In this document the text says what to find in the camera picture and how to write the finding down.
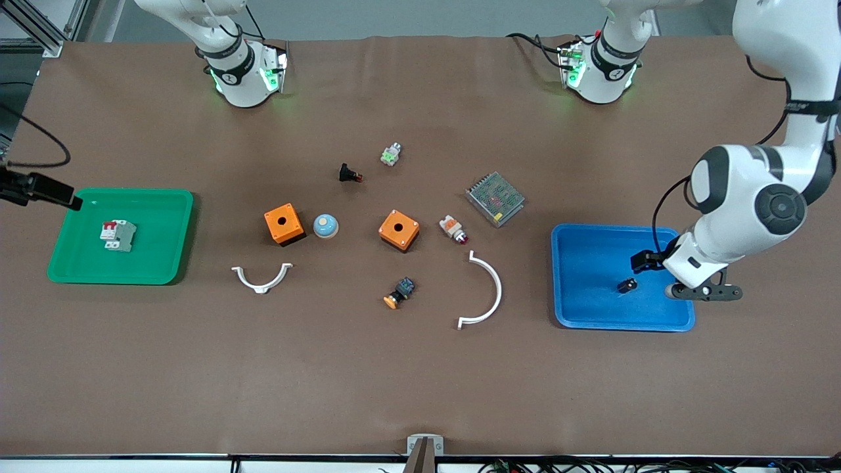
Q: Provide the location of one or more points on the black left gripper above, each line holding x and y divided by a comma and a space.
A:
647, 261

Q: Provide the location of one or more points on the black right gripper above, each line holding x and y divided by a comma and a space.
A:
41, 188

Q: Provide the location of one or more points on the small black knob switch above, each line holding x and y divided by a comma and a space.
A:
626, 285

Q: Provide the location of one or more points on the white red circuit breaker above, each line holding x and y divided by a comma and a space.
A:
118, 235

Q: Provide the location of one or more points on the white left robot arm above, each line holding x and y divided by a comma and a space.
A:
762, 197

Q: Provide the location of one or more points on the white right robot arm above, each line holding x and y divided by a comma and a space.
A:
240, 72

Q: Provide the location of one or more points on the blue plastic tray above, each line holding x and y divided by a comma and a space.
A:
591, 289

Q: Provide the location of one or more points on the green plastic tray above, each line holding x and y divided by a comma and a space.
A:
98, 256

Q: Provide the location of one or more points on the metal mesh power supply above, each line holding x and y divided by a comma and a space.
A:
495, 198

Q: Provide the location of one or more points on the red white indicator light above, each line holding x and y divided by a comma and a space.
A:
453, 228

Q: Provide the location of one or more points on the orange button box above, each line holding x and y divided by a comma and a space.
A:
399, 230
284, 224

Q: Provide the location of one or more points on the orange black push button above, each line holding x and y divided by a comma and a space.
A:
399, 293

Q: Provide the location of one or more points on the blue white dome button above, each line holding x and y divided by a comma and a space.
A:
325, 226

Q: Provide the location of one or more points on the brown table cover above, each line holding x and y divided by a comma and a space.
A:
394, 381

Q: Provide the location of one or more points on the black red push button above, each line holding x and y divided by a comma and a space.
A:
349, 174

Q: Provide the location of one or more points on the large white curved bracket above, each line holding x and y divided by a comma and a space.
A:
494, 292

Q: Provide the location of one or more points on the aluminium frame profile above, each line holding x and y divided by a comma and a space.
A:
39, 26

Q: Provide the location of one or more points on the small white curved bracket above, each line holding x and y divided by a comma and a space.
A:
261, 284

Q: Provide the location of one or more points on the green white switch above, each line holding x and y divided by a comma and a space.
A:
391, 155

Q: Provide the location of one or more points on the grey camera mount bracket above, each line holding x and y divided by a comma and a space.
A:
414, 445

